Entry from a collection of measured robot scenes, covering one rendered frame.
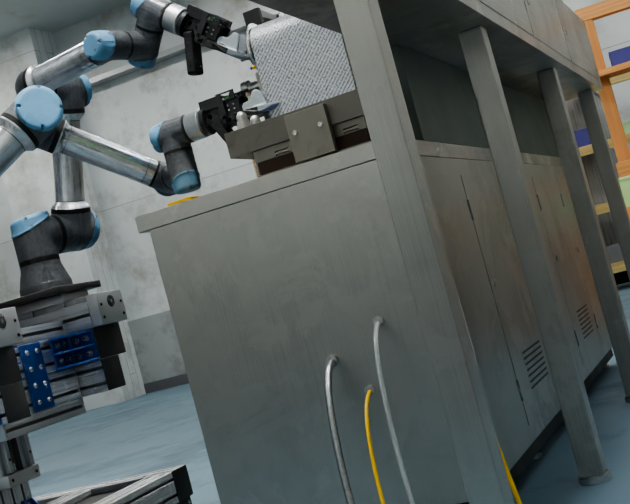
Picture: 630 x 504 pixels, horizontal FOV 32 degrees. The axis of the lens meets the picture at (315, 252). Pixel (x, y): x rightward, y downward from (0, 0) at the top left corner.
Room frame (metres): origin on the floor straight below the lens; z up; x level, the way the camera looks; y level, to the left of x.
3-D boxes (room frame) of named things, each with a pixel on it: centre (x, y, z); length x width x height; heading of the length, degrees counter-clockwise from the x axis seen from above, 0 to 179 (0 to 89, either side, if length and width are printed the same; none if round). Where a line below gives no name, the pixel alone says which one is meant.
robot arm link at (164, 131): (2.79, 0.28, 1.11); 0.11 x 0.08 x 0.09; 68
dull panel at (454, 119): (3.61, -0.72, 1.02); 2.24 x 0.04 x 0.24; 158
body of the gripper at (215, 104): (2.73, 0.13, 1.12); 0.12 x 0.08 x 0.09; 68
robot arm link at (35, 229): (3.12, 0.77, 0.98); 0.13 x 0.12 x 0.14; 139
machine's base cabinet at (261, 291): (3.60, -0.40, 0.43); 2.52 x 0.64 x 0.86; 158
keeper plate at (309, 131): (2.43, -0.06, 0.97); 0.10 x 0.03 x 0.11; 68
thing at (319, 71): (2.64, -0.09, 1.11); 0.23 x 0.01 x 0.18; 68
